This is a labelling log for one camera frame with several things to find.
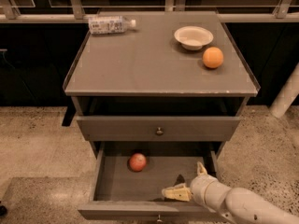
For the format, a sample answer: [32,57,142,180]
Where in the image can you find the metal window railing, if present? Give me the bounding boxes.
[0,0,299,23]

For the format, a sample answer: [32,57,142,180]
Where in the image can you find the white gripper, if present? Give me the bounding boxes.
[162,161,231,214]

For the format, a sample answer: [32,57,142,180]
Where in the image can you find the red apple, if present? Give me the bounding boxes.
[129,153,147,172]

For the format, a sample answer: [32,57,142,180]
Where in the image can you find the orange fruit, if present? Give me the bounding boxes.
[202,47,224,69]

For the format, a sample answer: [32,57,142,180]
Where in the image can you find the brass middle drawer knob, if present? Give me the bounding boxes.
[156,215,163,224]

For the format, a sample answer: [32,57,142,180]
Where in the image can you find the closed grey top drawer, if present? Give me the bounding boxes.
[77,116,240,142]

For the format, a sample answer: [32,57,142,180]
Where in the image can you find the white paper bowl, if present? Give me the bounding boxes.
[174,26,214,51]

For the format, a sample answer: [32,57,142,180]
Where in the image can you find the grey drawer cabinet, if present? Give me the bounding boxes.
[62,10,261,161]

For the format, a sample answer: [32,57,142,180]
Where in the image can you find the open grey middle drawer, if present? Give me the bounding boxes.
[78,142,224,222]

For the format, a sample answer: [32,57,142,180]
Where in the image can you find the brass top drawer knob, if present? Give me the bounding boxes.
[156,127,164,136]

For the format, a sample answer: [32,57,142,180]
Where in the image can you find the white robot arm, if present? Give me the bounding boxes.
[162,161,299,224]

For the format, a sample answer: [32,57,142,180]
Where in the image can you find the white post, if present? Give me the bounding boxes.
[269,63,299,118]

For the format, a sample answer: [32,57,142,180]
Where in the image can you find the brass drawer knob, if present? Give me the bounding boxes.
[156,127,164,136]
[156,215,163,224]

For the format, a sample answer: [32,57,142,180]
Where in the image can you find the clear plastic water bottle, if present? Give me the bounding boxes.
[89,16,136,35]

